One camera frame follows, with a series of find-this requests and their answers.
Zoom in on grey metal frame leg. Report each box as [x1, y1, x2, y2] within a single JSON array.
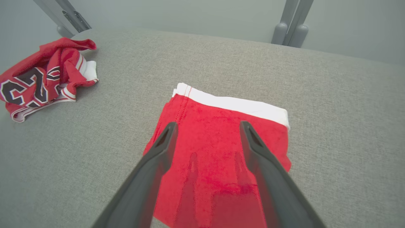
[[271, 0, 314, 48], [33, 0, 92, 38]]

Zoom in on red shorts with white band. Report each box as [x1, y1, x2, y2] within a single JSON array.
[[143, 82, 292, 228]]

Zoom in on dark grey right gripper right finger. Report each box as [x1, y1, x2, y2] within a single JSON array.
[[239, 121, 326, 228]]

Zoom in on red jersey with number print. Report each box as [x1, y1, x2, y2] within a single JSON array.
[[0, 37, 99, 123]]

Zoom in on grey fabric sofa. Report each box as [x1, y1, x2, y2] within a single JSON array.
[[0, 28, 405, 228]]

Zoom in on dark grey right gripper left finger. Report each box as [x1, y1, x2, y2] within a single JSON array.
[[92, 122, 178, 228]]

